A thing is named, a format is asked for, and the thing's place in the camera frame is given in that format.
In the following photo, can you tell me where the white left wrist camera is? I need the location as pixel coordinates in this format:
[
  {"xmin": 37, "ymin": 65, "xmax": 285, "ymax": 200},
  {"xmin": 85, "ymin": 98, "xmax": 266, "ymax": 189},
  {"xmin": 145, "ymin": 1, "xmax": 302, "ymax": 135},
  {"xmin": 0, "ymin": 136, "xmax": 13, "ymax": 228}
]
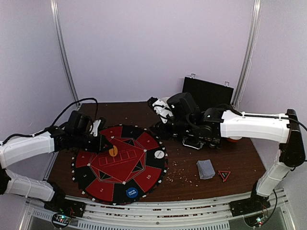
[{"xmin": 90, "ymin": 117, "xmax": 106, "ymax": 137}]

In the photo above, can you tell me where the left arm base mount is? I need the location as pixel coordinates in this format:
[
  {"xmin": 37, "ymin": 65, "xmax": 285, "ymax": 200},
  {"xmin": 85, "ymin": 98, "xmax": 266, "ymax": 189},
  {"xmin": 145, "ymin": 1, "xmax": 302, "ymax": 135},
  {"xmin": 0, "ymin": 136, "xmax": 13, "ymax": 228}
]
[{"xmin": 43, "ymin": 192, "xmax": 86, "ymax": 218}]

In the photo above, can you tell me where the black red triangular token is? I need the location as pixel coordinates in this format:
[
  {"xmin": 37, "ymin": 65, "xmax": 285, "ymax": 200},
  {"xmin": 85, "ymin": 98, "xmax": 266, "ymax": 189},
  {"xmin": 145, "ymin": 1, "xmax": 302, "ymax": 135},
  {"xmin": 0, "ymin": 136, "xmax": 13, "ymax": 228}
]
[{"xmin": 217, "ymin": 170, "xmax": 231, "ymax": 182}]

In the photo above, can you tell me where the white orange bowl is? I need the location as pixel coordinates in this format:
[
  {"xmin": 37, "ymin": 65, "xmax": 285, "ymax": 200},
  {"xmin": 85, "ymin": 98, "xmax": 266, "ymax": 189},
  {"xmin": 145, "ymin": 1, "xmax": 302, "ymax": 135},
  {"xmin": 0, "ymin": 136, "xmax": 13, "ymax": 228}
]
[{"xmin": 226, "ymin": 137, "xmax": 242, "ymax": 143}]

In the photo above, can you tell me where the aluminium corner frame post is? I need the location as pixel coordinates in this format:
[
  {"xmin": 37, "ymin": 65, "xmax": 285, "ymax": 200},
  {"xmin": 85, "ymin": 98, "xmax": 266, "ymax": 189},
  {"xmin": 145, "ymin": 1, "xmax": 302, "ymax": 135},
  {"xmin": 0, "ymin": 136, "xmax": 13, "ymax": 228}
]
[{"xmin": 50, "ymin": 0, "xmax": 79, "ymax": 101}]

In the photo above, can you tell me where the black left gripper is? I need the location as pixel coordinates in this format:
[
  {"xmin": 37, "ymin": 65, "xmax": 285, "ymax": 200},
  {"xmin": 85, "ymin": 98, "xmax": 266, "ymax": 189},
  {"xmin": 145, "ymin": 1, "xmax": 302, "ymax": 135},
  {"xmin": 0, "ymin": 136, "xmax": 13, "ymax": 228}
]
[{"xmin": 73, "ymin": 131, "xmax": 113, "ymax": 152}]

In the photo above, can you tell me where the black poker chip case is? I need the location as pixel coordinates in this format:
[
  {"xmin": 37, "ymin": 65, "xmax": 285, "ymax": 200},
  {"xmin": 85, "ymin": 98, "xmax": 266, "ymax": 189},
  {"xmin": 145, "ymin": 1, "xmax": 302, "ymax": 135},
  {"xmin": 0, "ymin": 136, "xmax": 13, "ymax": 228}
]
[{"xmin": 182, "ymin": 77, "xmax": 234, "ymax": 150}]

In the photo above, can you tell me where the round red black poker mat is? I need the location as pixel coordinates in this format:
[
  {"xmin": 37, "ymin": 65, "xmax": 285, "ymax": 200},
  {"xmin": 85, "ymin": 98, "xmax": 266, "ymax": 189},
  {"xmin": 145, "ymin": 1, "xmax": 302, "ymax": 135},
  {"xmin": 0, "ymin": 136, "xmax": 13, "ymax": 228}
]
[{"xmin": 71, "ymin": 125, "xmax": 168, "ymax": 205}]

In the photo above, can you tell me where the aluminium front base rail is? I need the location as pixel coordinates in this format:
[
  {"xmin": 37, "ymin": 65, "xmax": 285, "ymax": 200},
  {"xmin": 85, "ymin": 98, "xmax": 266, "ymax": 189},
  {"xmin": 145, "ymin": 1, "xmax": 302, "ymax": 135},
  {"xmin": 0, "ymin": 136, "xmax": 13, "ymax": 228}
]
[{"xmin": 24, "ymin": 188, "xmax": 297, "ymax": 230}]

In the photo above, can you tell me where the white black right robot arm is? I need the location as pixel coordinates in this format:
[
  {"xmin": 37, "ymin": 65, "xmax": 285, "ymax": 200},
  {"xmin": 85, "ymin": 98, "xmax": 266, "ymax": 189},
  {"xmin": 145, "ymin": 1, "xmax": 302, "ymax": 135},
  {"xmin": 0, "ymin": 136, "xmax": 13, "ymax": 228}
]
[{"xmin": 148, "ymin": 92, "xmax": 306, "ymax": 212}]

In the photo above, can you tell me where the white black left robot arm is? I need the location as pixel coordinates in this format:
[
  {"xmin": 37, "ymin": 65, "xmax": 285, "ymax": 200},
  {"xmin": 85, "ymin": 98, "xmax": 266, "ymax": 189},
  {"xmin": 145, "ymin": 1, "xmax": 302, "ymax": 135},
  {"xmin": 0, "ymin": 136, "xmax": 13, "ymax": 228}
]
[{"xmin": 0, "ymin": 111, "xmax": 113, "ymax": 213}]

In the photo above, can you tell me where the blue small blind button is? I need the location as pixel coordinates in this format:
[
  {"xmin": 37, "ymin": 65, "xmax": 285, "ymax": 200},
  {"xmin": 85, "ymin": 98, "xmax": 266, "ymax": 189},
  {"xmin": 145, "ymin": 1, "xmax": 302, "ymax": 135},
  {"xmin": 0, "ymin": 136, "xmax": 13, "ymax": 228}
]
[{"xmin": 126, "ymin": 187, "xmax": 139, "ymax": 198}]

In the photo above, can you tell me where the right aluminium frame post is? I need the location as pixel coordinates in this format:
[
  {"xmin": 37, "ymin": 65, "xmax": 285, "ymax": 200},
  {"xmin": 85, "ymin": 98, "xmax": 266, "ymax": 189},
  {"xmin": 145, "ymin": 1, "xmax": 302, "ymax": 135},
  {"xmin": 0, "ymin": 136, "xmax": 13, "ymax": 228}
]
[{"xmin": 232, "ymin": 0, "xmax": 262, "ymax": 109}]

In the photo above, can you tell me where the orange big blind button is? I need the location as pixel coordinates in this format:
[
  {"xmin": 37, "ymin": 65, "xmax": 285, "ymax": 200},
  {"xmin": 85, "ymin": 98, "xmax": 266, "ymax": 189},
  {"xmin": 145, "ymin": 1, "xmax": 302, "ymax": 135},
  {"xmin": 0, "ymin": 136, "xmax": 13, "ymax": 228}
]
[{"xmin": 108, "ymin": 146, "xmax": 118, "ymax": 157}]

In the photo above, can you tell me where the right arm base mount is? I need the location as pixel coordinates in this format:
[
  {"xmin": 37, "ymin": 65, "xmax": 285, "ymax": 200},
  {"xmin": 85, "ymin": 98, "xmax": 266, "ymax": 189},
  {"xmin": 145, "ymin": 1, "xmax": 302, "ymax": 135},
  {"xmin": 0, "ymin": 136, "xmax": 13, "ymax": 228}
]
[{"xmin": 229, "ymin": 195, "xmax": 271, "ymax": 217}]

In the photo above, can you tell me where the grey playing card deck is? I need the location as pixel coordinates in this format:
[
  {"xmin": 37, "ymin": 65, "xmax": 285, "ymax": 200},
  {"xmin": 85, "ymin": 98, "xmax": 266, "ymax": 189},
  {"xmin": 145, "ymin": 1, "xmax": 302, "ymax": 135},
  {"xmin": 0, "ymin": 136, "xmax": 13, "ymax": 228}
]
[{"xmin": 197, "ymin": 160, "xmax": 215, "ymax": 180}]

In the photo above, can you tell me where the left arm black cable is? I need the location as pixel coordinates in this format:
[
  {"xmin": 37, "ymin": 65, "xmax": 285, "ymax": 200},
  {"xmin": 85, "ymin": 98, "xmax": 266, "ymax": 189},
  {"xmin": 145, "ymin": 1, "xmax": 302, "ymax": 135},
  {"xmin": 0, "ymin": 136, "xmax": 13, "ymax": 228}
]
[{"xmin": 2, "ymin": 97, "xmax": 99, "ymax": 144}]

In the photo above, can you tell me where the white dealer button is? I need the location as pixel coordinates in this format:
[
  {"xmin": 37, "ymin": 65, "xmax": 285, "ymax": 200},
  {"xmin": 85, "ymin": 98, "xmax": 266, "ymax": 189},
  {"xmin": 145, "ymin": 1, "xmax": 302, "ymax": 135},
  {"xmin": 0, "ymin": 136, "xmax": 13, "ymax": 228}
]
[{"xmin": 154, "ymin": 150, "xmax": 165, "ymax": 159}]

